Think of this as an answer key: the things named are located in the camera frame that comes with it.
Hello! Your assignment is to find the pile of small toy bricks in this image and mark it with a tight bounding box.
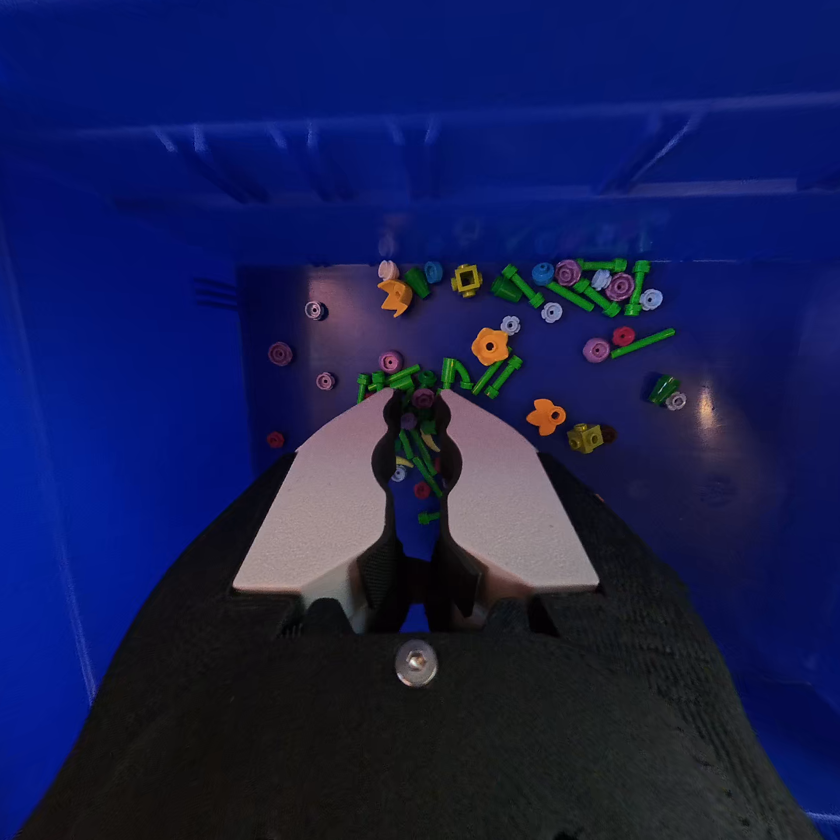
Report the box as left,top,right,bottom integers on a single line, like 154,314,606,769
263,256,690,526

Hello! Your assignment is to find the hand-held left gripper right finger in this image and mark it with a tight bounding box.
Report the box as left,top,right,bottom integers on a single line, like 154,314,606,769
427,390,602,618

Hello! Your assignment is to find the blue plastic bin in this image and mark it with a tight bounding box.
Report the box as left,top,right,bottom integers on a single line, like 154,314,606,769
0,0,840,840

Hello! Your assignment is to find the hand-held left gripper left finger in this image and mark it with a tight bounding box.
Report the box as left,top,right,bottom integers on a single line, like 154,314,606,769
233,390,410,618

